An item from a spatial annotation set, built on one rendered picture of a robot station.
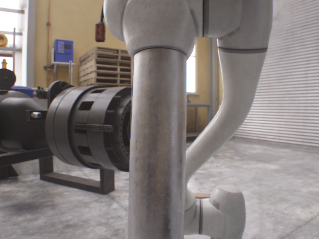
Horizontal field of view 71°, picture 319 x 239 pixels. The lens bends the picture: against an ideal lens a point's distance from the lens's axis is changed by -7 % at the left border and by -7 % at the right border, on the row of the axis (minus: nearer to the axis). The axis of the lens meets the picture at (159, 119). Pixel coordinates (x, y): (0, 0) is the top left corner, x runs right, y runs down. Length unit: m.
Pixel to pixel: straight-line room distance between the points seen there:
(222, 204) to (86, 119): 0.91
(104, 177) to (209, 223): 2.18
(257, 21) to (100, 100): 1.04
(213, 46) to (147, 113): 8.05
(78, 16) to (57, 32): 0.66
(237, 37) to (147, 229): 0.37
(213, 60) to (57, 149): 7.21
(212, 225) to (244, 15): 0.52
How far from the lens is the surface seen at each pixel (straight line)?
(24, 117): 2.06
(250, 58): 0.49
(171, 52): 0.42
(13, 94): 2.50
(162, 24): 0.42
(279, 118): 6.80
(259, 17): 0.48
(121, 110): 1.29
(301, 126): 6.54
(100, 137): 1.28
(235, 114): 0.53
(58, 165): 4.03
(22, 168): 3.98
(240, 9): 0.47
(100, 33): 1.52
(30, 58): 5.79
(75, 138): 1.43
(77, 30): 6.29
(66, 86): 1.76
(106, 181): 2.82
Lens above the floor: 0.98
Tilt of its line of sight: 3 degrees down
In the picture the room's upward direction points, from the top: straight up
